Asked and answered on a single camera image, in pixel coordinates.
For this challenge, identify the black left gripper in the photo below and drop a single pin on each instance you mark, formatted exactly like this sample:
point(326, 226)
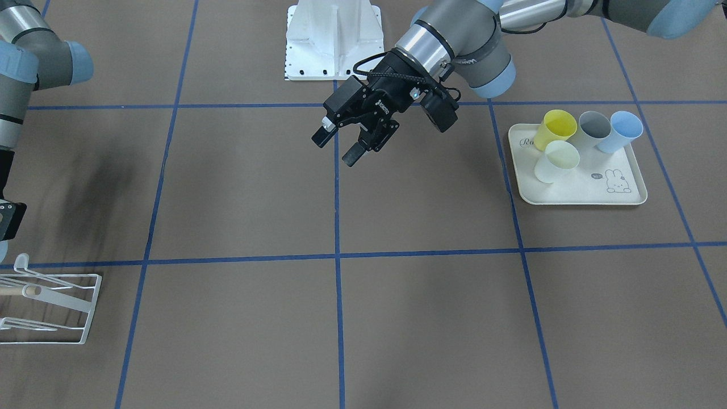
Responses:
point(394, 97)

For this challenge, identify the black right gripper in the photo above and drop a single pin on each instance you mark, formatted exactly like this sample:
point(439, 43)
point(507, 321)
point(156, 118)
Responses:
point(7, 218)

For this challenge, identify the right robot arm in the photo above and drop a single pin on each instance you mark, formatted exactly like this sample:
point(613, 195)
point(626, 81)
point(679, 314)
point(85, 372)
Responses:
point(33, 58)

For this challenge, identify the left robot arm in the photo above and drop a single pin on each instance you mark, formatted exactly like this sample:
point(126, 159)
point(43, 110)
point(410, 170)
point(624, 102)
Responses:
point(466, 37)

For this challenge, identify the yellow plastic cup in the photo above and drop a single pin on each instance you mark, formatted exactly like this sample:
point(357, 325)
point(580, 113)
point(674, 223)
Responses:
point(556, 125)

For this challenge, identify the pale green plastic cup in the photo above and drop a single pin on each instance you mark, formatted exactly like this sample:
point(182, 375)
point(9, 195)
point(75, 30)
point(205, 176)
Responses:
point(558, 159)

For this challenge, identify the grey plastic cup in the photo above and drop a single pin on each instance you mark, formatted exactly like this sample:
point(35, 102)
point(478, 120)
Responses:
point(593, 127)

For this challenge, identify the light blue cup rear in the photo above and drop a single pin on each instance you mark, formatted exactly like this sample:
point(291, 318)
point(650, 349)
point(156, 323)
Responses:
point(625, 128)

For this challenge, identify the cream serving tray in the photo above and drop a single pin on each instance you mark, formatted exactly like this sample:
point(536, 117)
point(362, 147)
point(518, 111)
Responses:
point(600, 179)

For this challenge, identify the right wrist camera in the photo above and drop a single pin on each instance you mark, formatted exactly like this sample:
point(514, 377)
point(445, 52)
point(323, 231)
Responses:
point(11, 217)

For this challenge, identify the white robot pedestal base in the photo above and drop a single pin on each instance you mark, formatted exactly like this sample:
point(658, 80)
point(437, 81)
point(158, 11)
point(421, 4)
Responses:
point(325, 39)

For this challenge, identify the white wire cup rack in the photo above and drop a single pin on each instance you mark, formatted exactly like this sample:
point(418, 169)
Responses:
point(45, 309)

